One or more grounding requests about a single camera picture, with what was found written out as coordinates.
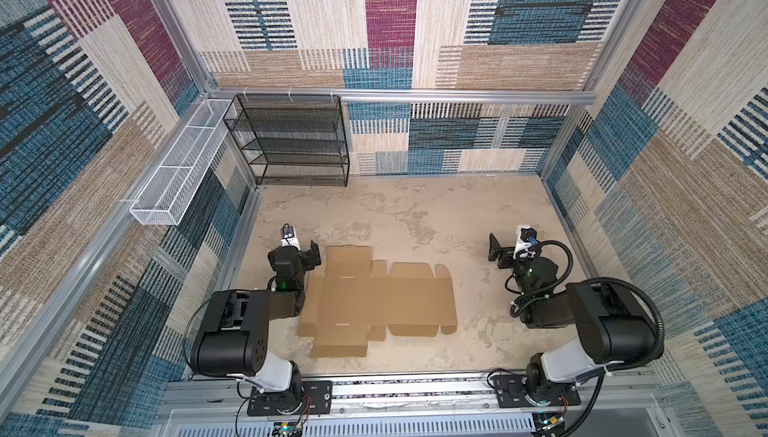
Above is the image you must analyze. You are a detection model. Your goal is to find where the brown cardboard box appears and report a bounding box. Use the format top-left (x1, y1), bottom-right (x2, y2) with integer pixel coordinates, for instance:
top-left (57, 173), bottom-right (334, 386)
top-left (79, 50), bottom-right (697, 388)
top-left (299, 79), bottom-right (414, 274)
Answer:
top-left (298, 246), bottom-right (458, 359)

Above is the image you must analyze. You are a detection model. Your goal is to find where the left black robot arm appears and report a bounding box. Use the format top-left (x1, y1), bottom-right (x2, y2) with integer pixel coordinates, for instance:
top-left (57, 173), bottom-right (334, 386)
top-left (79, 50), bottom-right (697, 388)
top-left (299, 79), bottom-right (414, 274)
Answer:
top-left (188, 241), bottom-right (321, 415)

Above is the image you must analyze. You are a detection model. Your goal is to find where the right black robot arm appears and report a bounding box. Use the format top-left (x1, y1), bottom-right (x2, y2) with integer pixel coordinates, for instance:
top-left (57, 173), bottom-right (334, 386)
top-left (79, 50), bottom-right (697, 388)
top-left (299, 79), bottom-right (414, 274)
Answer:
top-left (487, 226), bottom-right (666, 407)

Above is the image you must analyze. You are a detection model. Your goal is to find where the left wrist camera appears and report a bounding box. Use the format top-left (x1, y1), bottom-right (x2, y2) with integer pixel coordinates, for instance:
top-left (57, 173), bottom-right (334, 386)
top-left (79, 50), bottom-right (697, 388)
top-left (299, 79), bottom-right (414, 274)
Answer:
top-left (281, 223), bottom-right (301, 250)

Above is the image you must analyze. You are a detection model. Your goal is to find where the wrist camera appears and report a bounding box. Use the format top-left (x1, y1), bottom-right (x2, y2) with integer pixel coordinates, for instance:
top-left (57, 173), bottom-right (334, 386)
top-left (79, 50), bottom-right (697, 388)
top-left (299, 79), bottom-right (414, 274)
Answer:
top-left (514, 225), bottom-right (538, 261)
top-left (281, 223), bottom-right (301, 250)

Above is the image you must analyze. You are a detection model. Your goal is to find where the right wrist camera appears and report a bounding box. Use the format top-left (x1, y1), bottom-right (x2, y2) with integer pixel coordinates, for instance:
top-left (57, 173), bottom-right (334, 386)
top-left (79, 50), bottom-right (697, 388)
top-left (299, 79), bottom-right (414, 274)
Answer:
top-left (514, 225), bottom-right (538, 261)

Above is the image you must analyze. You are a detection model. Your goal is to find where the black wire mesh shelf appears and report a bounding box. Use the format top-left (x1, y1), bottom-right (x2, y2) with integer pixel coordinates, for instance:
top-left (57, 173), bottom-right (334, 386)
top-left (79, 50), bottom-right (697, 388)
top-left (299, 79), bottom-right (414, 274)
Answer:
top-left (223, 94), bottom-right (351, 187)

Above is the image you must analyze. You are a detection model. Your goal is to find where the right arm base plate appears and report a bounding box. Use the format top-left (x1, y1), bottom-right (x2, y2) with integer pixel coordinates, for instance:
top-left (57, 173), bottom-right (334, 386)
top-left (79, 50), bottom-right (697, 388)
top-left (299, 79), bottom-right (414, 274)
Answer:
top-left (487, 372), bottom-right (582, 409)

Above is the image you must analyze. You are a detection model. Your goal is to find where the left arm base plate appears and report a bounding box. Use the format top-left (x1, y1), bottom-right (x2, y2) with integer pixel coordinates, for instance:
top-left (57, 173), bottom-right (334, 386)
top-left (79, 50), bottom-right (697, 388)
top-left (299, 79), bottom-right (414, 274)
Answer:
top-left (246, 380), bottom-right (333, 417)

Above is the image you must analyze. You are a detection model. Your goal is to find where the white wire mesh basket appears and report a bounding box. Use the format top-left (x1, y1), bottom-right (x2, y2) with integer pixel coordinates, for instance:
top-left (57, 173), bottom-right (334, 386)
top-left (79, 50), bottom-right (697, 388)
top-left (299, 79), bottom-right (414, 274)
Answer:
top-left (130, 99), bottom-right (231, 226)

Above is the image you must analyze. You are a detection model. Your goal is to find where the aluminium front rail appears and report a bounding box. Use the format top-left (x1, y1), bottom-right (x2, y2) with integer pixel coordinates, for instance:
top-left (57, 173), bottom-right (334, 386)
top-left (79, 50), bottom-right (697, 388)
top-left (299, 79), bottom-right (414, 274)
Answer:
top-left (155, 370), bottom-right (667, 420)

